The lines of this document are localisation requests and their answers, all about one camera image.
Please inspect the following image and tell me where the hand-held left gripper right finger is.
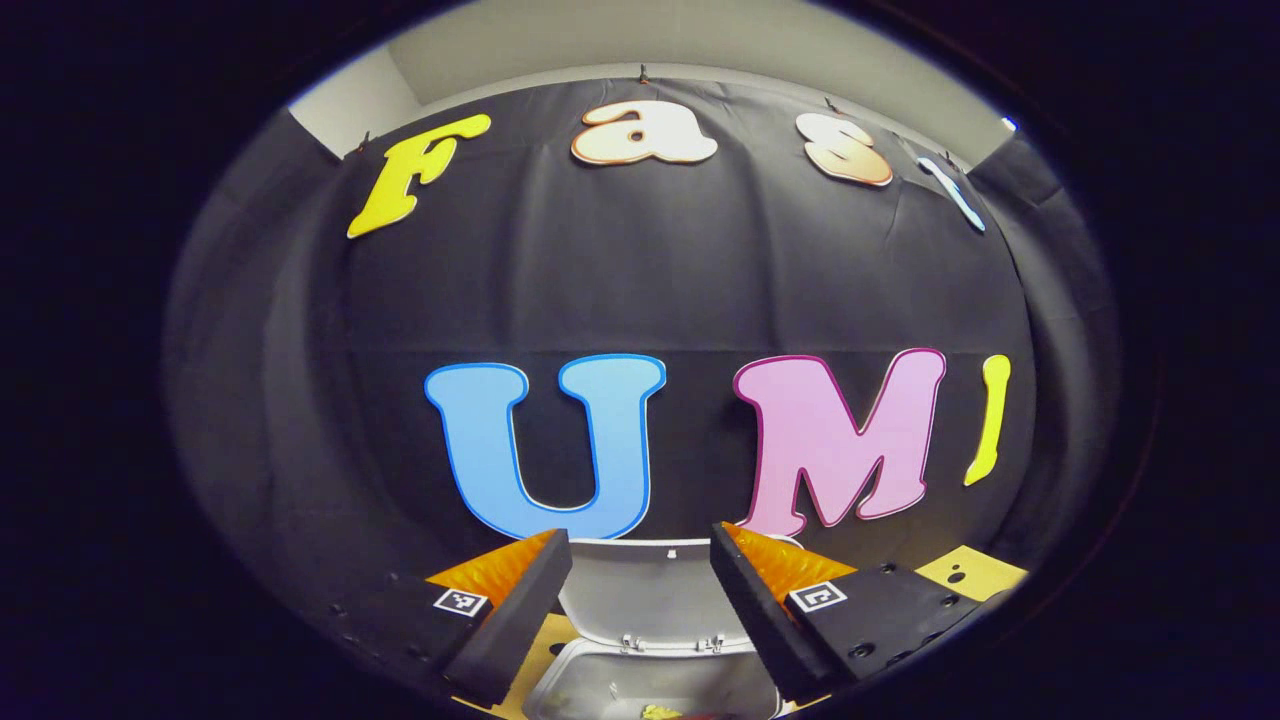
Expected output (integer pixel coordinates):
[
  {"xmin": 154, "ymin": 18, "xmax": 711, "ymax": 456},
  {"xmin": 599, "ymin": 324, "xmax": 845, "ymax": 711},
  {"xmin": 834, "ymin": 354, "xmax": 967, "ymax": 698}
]
[{"xmin": 708, "ymin": 519, "xmax": 988, "ymax": 704}]

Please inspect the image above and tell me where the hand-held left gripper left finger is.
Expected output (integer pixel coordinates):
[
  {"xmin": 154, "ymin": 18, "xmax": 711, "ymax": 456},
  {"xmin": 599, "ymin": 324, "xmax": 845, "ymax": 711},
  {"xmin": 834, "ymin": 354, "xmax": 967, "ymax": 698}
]
[{"xmin": 333, "ymin": 528, "xmax": 574, "ymax": 707}]

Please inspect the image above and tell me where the white desktop garbage bin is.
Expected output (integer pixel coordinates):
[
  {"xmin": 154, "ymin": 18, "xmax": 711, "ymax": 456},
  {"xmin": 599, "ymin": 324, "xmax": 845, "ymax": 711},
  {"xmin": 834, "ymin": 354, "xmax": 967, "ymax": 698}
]
[{"xmin": 520, "ymin": 537, "xmax": 803, "ymax": 720}]

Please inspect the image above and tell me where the wooden desktop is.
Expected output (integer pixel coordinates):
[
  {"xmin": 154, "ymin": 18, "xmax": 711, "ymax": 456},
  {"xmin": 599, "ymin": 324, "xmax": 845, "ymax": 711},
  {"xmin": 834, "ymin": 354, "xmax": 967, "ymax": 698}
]
[{"xmin": 450, "ymin": 544, "xmax": 1031, "ymax": 720}]

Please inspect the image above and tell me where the black backdrop cloth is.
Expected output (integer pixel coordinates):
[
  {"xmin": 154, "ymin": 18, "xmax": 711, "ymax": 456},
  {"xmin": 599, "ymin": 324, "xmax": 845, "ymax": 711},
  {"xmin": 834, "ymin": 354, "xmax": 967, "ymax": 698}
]
[{"xmin": 163, "ymin": 78, "xmax": 1121, "ymax": 611}]

